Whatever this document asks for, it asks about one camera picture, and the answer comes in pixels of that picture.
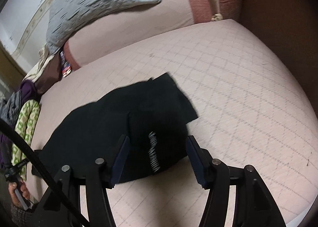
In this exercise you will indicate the red blue small package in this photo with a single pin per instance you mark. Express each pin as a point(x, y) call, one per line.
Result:
point(66, 67)

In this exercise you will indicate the purple garment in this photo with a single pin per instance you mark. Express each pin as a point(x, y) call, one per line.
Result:
point(28, 92)

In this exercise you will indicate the dark brown blanket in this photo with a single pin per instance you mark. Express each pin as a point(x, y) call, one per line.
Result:
point(52, 73)

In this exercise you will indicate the black pants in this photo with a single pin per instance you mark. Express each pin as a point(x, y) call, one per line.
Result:
point(153, 114)

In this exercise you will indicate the green patterned quilt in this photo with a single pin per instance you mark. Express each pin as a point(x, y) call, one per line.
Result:
point(25, 127)

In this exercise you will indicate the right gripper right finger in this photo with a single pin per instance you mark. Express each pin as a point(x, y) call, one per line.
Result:
point(254, 203)

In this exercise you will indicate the blue denim jeans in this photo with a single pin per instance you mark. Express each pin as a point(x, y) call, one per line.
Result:
point(10, 108)

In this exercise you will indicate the pink bolster pillow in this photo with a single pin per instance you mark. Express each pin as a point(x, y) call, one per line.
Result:
point(118, 30)

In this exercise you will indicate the cream blanket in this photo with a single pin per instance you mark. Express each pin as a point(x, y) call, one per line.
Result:
point(44, 58)

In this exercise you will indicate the person left hand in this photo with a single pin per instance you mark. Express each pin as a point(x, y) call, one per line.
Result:
point(19, 194)

